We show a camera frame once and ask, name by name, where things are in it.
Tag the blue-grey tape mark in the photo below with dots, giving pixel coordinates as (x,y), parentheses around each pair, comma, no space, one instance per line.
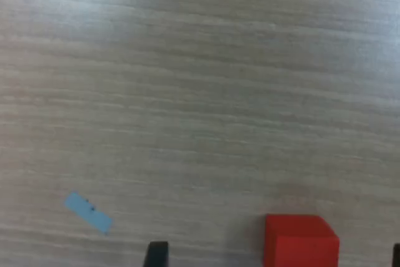
(87,212)

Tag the red cube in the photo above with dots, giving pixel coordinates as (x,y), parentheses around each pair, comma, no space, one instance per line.
(300,242)

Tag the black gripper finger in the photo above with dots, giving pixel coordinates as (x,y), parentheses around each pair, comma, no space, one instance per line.
(157,256)
(397,256)

